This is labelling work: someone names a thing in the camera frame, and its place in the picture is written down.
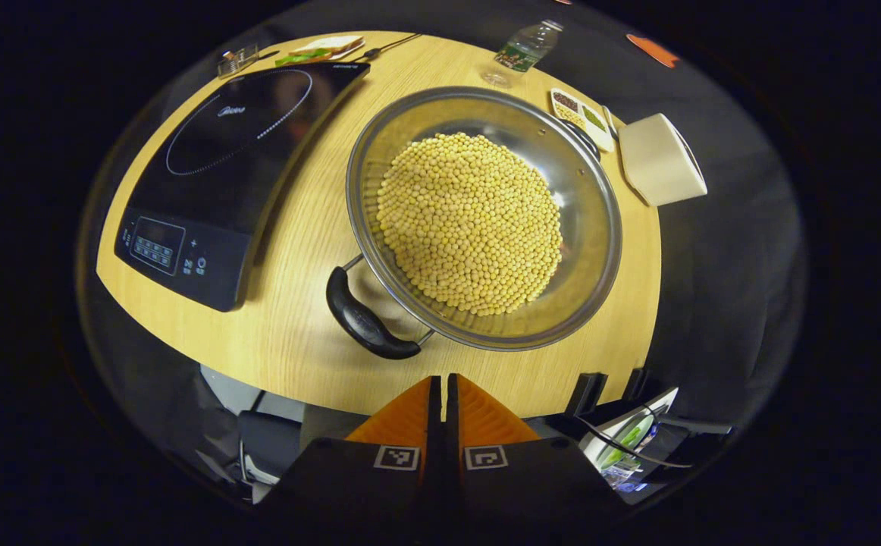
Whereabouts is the clear plastic water bottle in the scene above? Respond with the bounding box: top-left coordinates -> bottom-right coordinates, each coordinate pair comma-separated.
480,19 -> 565,89

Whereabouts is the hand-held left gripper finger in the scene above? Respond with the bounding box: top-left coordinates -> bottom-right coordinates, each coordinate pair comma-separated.
259,375 -> 443,529
446,373 -> 631,529

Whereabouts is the black induction cooktop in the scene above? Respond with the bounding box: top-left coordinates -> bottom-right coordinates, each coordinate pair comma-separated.
113,61 -> 372,313

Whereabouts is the white divided bean dish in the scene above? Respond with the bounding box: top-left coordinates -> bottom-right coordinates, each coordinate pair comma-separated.
549,87 -> 616,154

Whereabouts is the pile of yellow soybeans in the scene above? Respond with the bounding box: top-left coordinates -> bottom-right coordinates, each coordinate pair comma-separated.
375,133 -> 565,318

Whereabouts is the white toaster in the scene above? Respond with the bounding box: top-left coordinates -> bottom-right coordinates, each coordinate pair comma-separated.
617,112 -> 709,208

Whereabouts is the white bread sandwich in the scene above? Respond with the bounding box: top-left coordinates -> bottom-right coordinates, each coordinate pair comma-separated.
274,34 -> 365,67

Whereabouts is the metal wire rack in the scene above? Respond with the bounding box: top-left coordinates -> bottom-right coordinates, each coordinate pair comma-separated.
217,44 -> 261,79

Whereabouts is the black table clamp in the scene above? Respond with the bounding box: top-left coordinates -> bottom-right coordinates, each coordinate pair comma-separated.
622,368 -> 650,403
566,372 -> 608,418

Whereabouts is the steel pot with black handles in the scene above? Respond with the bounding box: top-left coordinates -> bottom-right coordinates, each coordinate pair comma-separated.
325,86 -> 623,361

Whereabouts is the black power cable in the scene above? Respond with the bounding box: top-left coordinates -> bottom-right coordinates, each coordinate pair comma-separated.
361,32 -> 424,61

